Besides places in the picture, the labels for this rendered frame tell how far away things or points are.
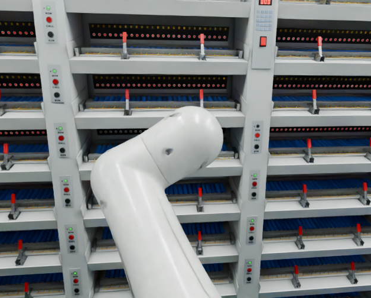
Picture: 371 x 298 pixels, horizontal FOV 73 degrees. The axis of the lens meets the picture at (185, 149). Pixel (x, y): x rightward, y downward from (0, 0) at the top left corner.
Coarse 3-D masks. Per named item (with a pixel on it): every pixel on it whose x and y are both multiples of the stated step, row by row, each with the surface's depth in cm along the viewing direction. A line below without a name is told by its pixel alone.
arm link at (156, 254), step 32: (96, 160) 41; (128, 160) 38; (96, 192) 38; (128, 192) 35; (160, 192) 37; (128, 224) 33; (160, 224) 33; (128, 256) 31; (160, 256) 30; (192, 256) 31; (160, 288) 27; (192, 288) 27
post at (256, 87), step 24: (240, 24) 96; (264, 72) 89; (264, 96) 91; (264, 120) 93; (240, 144) 98; (264, 144) 95; (264, 168) 97; (240, 192) 100; (264, 192) 99; (240, 216) 100; (240, 240) 102; (240, 264) 105; (240, 288) 107
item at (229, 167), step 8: (88, 136) 102; (104, 136) 105; (112, 136) 106; (120, 136) 106; (128, 136) 106; (224, 136) 110; (232, 136) 109; (88, 144) 102; (232, 144) 109; (80, 152) 92; (88, 152) 96; (240, 152) 98; (80, 160) 92; (88, 160) 95; (216, 160) 99; (224, 160) 99; (232, 160) 99; (240, 160) 98; (80, 168) 92; (88, 168) 92; (208, 168) 95; (216, 168) 95; (224, 168) 96; (232, 168) 96; (240, 168) 96; (80, 176) 92; (88, 176) 92; (192, 176) 96; (200, 176) 97; (208, 176) 97
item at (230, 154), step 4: (220, 152) 100; (224, 152) 100; (228, 152) 100; (232, 152) 100; (88, 156) 94; (92, 156) 94; (96, 156) 95; (220, 156) 99; (224, 156) 100; (228, 156) 99; (232, 156) 100
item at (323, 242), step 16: (272, 224) 116; (288, 224) 116; (304, 224) 116; (320, 224) 117; (336, 224) 117; (352, 224) 117; (368, 224) 118; (272, 240) 110; (288, 240) 110; (304, 240) 110; (320, 240) 111; (336, 240) 111; (352, 240) 112; (368, 240) 112; (272, 256) 106; (288, 256) 107; (304, 256) 108; (320, 256) 109
